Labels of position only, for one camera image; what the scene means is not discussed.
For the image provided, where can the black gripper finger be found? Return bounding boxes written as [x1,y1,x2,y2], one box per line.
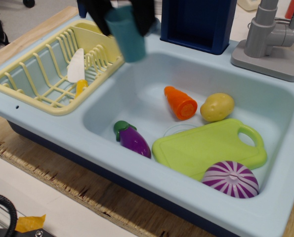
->
[130,0,155,37]
[84,0,113,36]

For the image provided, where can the teal plastic cup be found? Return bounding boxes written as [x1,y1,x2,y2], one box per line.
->
[105,5,146,63]

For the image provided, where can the pale yellow drying rack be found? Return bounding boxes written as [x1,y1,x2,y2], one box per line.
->
[0,20,124,116]

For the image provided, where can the light blue toy sink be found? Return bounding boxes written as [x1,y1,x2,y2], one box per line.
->
[0,9,294,237]

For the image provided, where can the red cup background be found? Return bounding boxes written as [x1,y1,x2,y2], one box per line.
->
[285,0,294,19]

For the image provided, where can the dark blue plastic box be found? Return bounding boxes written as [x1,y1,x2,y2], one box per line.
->
[161,0,237,55]

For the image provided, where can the orange toy carrot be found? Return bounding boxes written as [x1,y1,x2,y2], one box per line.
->
[164,86,198,120]

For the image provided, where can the yellow toy potato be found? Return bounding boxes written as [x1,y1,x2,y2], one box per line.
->
[200,93,235,122]

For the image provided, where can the purple toy eggplant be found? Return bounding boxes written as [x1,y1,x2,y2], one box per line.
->
[113,120,151,158]

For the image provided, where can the grey toy faucet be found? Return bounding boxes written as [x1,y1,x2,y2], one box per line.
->
[231,0,294,82]

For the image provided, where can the green toy cutting board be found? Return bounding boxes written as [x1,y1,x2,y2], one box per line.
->
[152,118,267,181]

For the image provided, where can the purple striped toy onion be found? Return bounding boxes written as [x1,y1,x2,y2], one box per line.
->
[201,161,259,198]

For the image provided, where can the yellow tape piece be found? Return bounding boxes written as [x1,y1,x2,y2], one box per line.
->
[15,215,46,233]

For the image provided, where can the white toy knife yellow handle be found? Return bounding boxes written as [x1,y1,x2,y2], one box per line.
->
[67,48,88,98]

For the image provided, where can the black cable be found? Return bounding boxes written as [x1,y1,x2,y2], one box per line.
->
[0,194,18,233]

